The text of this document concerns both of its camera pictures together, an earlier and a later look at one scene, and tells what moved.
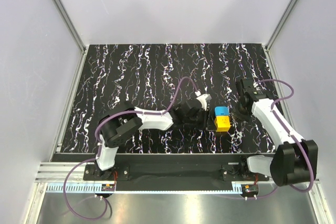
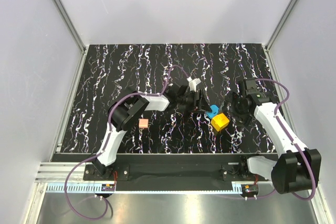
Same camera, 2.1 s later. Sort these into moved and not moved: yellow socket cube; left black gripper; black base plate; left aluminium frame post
Moved: yellow socket cube; left black gripper
Not moved: left aluminium frame post; black base plate
